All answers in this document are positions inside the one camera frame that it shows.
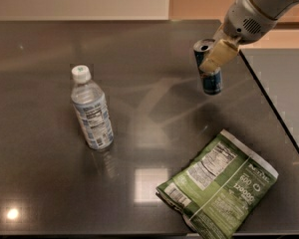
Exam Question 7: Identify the green snack bag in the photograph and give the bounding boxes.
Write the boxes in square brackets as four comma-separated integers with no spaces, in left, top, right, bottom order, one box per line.
[156,129,278,239]

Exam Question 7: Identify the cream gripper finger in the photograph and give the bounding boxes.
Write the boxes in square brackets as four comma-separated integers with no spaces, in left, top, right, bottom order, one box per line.
[199,39,238,72]

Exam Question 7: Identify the blue silver redbull can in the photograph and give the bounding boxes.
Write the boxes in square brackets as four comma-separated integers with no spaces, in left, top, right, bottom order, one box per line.
[193,39,222,95]

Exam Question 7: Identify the grey side table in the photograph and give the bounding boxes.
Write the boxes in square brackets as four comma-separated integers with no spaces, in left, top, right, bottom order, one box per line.
[242,48,299,152]

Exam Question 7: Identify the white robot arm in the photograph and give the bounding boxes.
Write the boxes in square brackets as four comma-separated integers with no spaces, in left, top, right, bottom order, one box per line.
[199,0,299,72]

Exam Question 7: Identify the clear plastic water bottle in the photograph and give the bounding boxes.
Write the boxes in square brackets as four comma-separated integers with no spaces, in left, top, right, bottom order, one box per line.
[71,65,114,150]

